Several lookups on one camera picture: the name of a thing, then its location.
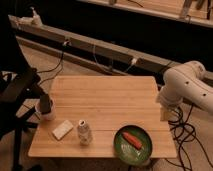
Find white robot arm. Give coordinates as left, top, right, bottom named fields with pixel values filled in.
left=156, top=61, right=213, bottom=121

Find beige sponge block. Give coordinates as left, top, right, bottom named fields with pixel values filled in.
left=52, top=120, right=73, bottom=140

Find orange carrot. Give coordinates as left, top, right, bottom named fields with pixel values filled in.
left=122, top=132, right=142, bottom=150

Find dark object in cup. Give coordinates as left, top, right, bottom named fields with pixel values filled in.
left=39, top=94, right=51, bottom=114

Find white cup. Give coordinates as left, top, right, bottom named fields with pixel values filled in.
left=35, top=101, right=55, bottom=121

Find green round plate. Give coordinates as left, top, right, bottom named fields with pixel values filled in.
left=113, top=125, right=153, bottom=166

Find black chair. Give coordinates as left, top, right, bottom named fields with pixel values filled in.
left=0, top=67, right=46, bottom=171

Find long wooden rail beam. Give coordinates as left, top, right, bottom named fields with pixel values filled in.
left=9, top=15, right=213, bottom=86

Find black floor cables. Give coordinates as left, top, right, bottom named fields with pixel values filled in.
left=164, top=105, right=213, bottom=171

